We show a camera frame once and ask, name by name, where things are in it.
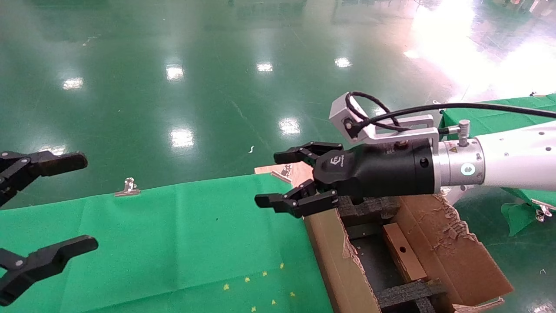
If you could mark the large green tablecloth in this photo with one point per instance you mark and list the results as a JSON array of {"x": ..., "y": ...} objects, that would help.
[{"x": 173, "y": 243}]

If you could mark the black foam insert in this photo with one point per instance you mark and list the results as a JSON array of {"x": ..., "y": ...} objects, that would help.
[
  {"x": 404, "y": 294},
  {"x": 378, "y": 206}
]

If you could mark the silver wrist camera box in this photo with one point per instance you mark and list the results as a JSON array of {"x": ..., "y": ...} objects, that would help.
[{"x": 341, "y": 115}]

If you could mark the small brown cardboard box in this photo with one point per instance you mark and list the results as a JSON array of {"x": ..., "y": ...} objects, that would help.
[{"x": 404, "y": 252}]

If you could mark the green tablecloth with hanging corner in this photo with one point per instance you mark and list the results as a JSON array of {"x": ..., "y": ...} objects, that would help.
[{"x": 499, "y": 121}]

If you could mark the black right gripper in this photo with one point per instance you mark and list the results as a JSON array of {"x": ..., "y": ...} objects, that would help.
[{"x": 382, "y": 171}]

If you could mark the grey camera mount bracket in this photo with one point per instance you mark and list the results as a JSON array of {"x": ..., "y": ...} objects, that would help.
[{"x": 408, "y": 134}]

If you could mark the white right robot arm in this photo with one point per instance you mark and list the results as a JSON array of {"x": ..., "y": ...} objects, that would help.
[{"x": 512, "y": 161}]

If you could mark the white table leg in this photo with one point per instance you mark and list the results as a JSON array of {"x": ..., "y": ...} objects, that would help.
[{"x": 451, "y": 195}]

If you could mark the large open cardboard carton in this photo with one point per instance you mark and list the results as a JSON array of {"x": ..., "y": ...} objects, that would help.
[{"x": 456, "y": 256}]

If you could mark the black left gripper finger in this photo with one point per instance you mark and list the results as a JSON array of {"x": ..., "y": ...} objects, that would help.
[
  {"x": 43, "y": 263},
  {"x": 56, "y": 163}
]

